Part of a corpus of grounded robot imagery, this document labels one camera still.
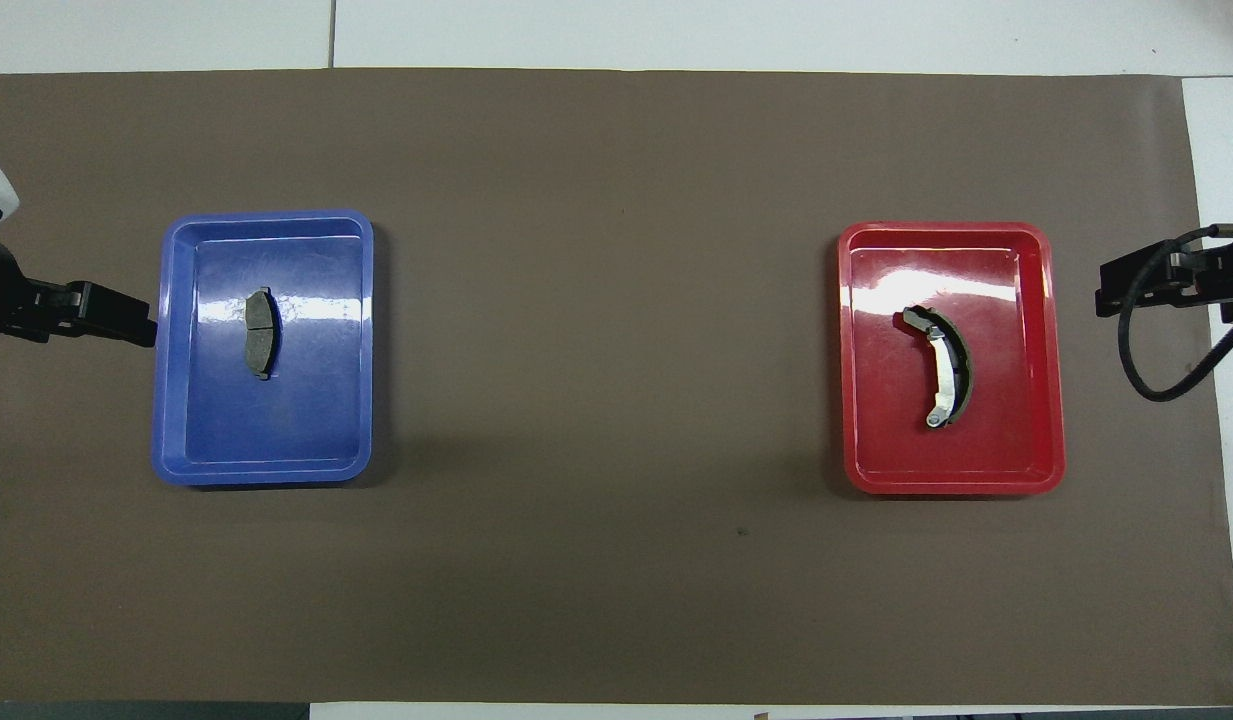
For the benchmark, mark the blue plastic tray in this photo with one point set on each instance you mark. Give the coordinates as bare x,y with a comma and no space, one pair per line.
306,420

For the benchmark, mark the dark grey brake pad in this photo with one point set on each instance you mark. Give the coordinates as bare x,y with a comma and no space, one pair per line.
260,340

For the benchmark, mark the brown table mat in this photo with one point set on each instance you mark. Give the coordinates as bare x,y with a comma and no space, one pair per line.
596,300

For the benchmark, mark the red plastic tray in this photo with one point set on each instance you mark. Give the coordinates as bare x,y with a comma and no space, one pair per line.
1006,440

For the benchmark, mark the curved metal brake shoe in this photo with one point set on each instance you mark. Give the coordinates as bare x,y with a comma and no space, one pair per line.
941,370

